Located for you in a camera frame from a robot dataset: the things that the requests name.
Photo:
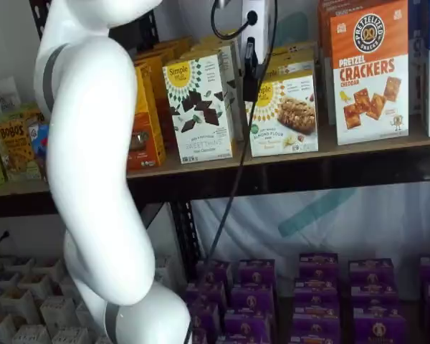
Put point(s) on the Simple Mills sweet thins box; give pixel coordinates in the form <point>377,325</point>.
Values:
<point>222,39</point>
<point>215,50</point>
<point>200,143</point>

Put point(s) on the orange Revival crackers box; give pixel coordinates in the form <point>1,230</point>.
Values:
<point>143,143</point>
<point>175,48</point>
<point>157,82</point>

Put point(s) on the orange cheddar pretzel crackers box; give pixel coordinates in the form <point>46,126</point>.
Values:
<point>324,53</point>
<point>369,107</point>

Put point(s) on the yellow Bobo's snack box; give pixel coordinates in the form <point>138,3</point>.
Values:
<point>16,150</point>
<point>36,116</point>

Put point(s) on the black wall plug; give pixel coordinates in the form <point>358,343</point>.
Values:
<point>3,237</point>

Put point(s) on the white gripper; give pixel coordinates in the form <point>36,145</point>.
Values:
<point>261,21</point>

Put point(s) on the Simple Mills almond bar box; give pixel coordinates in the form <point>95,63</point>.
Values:
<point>290,70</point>
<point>294,50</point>
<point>290,143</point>

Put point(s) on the white backdrop cloth teal logo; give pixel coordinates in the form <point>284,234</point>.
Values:
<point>344,229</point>

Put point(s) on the small white patterned box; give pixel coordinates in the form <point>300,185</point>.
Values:
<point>30,337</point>
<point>18,265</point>
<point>57,313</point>
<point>66,288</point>
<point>163,268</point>
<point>70,337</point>
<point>81,315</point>
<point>1,281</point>

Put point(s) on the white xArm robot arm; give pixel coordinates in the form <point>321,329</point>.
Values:
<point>89,143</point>

